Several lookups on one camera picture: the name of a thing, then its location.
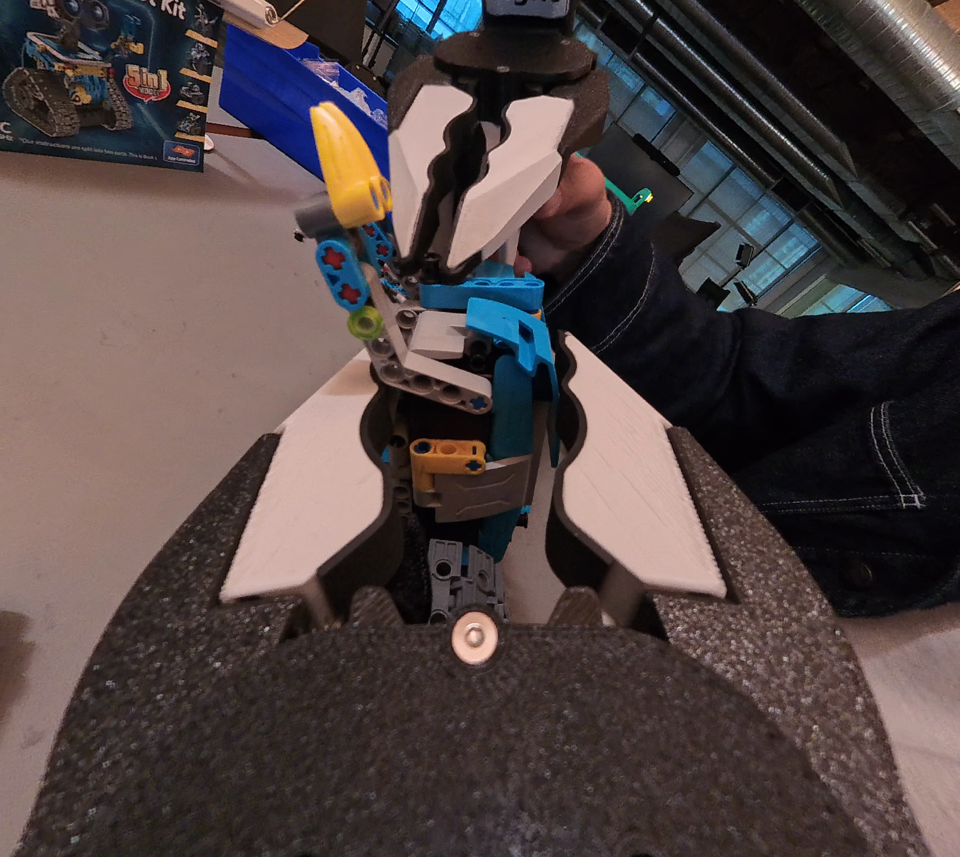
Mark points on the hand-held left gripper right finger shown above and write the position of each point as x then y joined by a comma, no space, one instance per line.
645,497

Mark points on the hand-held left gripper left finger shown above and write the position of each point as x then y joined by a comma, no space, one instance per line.
308,497

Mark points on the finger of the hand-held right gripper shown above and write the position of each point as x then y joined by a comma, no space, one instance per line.
525,167
420,145

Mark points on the blue tracked toy robot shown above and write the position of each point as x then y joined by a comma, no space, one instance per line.
473,392

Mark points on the person's right forearm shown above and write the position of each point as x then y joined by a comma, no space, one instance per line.
780,392

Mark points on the grey desk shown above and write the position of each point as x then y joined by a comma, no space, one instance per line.
135,347

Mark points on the person's right hand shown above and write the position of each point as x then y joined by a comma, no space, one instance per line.
578,220

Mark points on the teal plastic tub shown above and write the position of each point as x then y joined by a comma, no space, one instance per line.
630,197

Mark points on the blue plastic bin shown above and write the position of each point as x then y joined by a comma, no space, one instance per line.
293,100

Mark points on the small robot kit box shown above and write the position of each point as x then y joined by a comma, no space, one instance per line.
105,32

